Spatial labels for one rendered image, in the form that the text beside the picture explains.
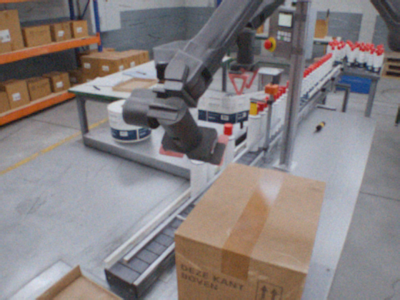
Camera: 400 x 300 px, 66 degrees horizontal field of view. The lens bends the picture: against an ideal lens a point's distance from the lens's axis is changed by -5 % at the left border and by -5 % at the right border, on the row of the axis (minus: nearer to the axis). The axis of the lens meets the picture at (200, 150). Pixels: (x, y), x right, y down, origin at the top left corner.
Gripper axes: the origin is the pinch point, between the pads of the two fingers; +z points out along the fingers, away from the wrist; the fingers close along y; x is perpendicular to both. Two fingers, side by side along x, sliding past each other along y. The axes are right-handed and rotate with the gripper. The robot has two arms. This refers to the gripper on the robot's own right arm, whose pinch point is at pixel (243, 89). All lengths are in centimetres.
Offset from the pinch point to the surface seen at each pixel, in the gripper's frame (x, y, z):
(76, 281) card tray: -22, 65, 38
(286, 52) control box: 9.2, -22.7, -10.2
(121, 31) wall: -435, -476, 34
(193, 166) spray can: -6.0, 26.7, 18.1
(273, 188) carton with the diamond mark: 22.0, 42.5, 9.5
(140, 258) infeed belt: -9, 54, 33
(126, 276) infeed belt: -8, 61, 33
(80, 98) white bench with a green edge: -169, -85, 46
